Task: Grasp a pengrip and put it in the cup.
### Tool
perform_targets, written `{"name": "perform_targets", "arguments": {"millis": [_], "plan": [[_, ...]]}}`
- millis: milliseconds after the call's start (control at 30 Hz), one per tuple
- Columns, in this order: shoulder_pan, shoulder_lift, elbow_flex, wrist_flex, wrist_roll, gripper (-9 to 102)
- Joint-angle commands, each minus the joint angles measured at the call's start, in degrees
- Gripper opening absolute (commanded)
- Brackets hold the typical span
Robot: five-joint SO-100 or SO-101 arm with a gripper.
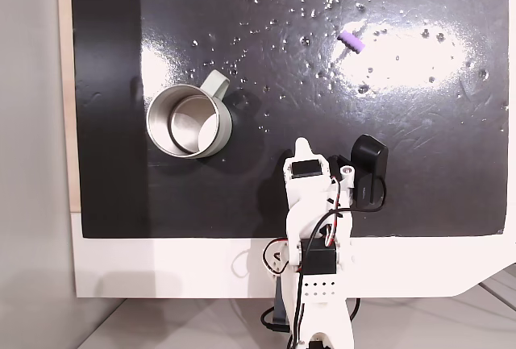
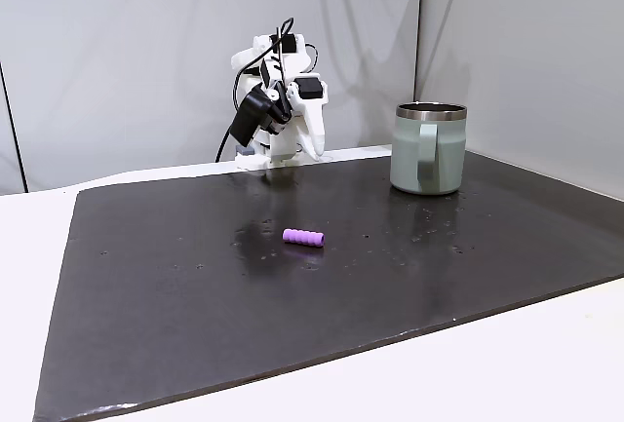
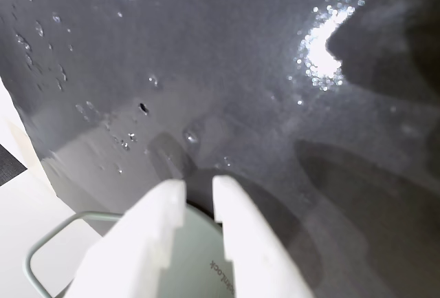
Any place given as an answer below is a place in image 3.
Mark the pale green steel-rimmed mug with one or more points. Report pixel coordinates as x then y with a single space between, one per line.
194 260

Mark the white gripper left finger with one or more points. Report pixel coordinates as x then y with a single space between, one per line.
137 243

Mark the black table mat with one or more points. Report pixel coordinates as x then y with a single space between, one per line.
223 71

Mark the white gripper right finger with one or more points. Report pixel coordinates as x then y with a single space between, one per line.
251 250

